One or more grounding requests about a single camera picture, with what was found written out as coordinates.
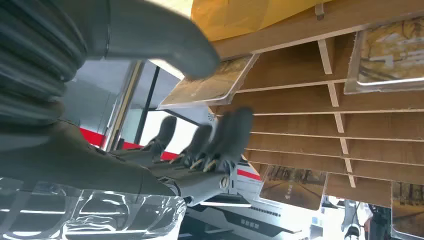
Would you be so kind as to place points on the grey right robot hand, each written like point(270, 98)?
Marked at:
point(82, 159)

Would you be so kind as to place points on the picture card in clear sleeve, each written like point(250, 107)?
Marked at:
point(291, 187)
point(409, 212)
point(205, 89)
point(387, 56)

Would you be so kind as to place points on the wooden card rack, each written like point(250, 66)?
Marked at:
point(298, 127)

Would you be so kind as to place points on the clear plastic wrap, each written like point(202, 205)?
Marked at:
point(99, 215)

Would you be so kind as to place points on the white and black machine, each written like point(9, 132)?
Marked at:
point(265, 222)

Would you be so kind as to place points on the yellow paper envelope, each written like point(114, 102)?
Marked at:
point(232, 16)

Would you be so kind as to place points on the white grey background equipment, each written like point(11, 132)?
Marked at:
point(356, 218)

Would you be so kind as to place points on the silver metal post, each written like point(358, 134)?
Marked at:
point(124, 106)

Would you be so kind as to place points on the black metal frame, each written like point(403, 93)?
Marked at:
point(147, 102)

